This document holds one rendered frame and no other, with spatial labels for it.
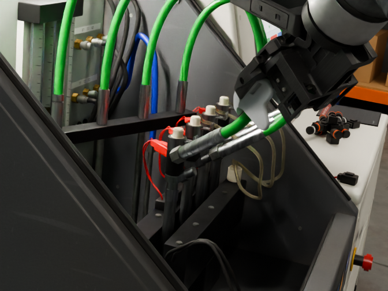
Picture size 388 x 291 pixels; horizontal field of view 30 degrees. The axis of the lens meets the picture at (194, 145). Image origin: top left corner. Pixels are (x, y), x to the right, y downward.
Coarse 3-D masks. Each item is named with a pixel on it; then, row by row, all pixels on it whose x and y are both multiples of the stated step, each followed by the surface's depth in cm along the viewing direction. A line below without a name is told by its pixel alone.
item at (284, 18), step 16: (240, 0) 79; (256, 0) 77; (272, 0) 75; (288, 0) 76; (304, 0) 76; (256, 16) 77; (272, 16) 75; (288, 16) 73; (288, 32) 74; (304, 32) 74
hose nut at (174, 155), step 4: (176, 148) 96; (172, 152) 96; (176, 152) 96; (172, 156) 96; (176, 156) 96; (180, 156) 96; (172, 160) 96; (176, 160) 96; (180, 160) 96; (184, 160) 96
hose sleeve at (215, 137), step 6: (210, 132) 92; (216, 132) 91; (198, 138) 94; (204, 138) 92; (210, 138) 91; (216, 138) 91; (222, 138) 90; (228, 138) 91; (186, 144) 95; (192, 144) 94; (198, 144) 93; (204, 144) 92; (210, 144) 92; (216, 144) 92; (180, 150) 95; (186, 150) 94; (192, 150) 94; (198, 150) 93; (186, 156) 95
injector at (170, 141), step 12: (168, 144) 107; (180, 144) 106; (168, 156) 107; (168, 168) 107; (180, 168) 107; (192, 168) 107; (168, 180) 108; (180, 180) 108; (168, 192) 109; (168, 204) 109; (168, 216) 110; (168, 228) 110
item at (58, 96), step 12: (72, 0) 105; (72, 12) 106; (252, 24) 85; (60, 36) 108; (264, 36) 84; (60, 48) 108; (60, 60) 109; (60, 72) 110; (60, 84) 110; (60, 96) 111; (240, 120) 88; (228, 132) 90
